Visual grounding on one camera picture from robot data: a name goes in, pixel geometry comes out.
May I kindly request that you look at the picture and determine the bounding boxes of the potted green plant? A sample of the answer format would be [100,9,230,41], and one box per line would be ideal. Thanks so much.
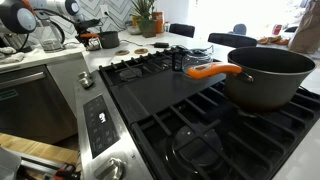
[130,0,158,39]

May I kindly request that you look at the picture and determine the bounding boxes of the red packet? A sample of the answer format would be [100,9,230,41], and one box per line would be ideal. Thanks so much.
[271,23,284,36]

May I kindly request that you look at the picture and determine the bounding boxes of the white wall outlet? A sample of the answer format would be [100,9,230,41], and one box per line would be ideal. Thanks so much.
[99,4,110,18]

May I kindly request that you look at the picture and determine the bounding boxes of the large grey pot orange handle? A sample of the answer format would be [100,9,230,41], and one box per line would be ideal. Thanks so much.
[187,46,317,112]

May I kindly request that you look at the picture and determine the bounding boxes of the red black clamp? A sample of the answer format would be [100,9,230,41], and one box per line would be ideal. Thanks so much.
[53,162,82,180]

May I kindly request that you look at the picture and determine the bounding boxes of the grey folded towel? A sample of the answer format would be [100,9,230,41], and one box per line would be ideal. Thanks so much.
[0,46,26,65]

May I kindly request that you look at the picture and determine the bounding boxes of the small shiny metal vessel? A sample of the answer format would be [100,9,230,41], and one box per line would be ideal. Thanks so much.
[86,37,102,52]

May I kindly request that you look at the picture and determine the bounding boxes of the black touch control panel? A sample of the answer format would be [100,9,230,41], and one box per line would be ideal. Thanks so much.
[82,94,121,159]

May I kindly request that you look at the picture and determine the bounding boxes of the small black pot orange handle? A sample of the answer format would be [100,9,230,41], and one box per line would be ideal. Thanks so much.
[79,30,121,50]

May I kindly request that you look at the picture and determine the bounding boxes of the black cast iron grate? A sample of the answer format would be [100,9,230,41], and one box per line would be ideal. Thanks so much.
[98,45,222,88]
[130,81,320,180]

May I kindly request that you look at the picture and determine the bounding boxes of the black chair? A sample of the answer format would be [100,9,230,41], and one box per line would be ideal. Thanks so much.
[207,32,259,49]
[168,23,196,39]

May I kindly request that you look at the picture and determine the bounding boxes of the stainless steel dishwasher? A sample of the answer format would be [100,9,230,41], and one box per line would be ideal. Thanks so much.
[0,64,78,145]

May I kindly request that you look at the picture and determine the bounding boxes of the grey device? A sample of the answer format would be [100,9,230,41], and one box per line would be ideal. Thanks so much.
[0,146,22,180]

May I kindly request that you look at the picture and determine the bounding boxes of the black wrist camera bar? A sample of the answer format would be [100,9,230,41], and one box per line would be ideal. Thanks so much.
[77,18,102,29]

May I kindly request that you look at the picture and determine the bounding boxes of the orange food pieces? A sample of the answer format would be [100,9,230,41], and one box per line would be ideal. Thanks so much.
[257,34,292,47]

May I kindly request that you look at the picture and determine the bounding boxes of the round black burner cap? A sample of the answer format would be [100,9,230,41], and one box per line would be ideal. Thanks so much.
[118,67,144,82]
[164,124,224,174]

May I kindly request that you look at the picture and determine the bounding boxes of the black griddle plate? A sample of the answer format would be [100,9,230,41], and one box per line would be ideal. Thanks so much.
[109,68,228,125]

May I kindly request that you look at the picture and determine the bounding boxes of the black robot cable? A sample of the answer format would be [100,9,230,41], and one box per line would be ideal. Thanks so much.
[34,8,81,27]

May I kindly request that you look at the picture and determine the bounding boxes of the black power adapter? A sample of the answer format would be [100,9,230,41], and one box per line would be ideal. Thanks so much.
[153,41,170,49]

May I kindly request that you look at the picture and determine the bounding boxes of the black gas stove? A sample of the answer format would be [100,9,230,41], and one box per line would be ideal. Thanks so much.
[73,45,320,180]

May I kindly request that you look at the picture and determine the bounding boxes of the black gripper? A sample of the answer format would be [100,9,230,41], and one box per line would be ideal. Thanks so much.
[74,25,98,44]

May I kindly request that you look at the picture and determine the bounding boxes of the blue grey chair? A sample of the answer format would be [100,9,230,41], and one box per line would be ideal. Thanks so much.
[232,23,248,36]

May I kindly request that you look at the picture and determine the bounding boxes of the black power cable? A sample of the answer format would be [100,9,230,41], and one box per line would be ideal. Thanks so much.
[105,11,156,48]

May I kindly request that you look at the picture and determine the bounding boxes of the brown paper bag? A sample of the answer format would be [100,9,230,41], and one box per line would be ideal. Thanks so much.
[287,0,320,55]

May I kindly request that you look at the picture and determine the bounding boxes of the silver stove knob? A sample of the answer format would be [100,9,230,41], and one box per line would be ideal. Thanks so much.
[94,156,125,180]
[77,70,90,81]
[79,77,95,90]

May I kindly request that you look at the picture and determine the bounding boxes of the round cork coaster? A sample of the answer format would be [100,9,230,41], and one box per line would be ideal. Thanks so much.
[133,47,149,55]
[115,49,131,57]

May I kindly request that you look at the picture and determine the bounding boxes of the orange container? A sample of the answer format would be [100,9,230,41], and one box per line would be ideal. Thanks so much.
[153,11,165,35]

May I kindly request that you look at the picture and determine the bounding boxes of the utensil holder with utensils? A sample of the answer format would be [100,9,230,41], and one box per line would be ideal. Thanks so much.
[0,32,14,48]

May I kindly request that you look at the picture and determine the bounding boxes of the grey bowl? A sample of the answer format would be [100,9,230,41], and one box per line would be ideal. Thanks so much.
[125,21,142,36]

